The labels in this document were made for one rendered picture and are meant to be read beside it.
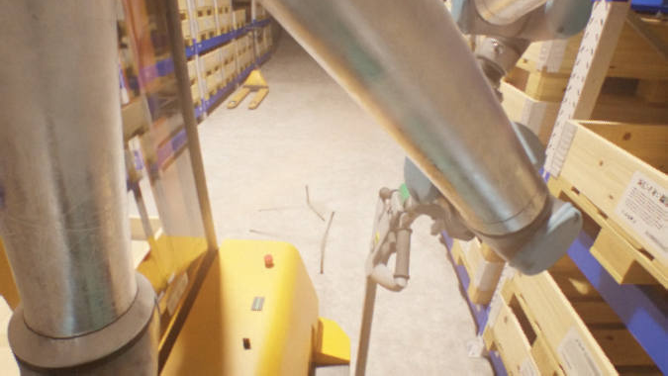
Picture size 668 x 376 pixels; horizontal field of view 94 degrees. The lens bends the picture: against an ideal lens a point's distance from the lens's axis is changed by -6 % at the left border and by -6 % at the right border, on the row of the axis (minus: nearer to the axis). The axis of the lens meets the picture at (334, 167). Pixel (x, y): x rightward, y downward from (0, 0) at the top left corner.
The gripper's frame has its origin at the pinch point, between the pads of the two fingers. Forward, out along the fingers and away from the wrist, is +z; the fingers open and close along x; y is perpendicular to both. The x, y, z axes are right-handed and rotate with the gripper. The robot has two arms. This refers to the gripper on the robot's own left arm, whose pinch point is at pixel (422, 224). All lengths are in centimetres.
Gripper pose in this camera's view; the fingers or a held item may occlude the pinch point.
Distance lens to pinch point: 81.0
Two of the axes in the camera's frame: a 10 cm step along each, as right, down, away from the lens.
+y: 1.7, -8.2, 5.5
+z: -2.5, 5.0, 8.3
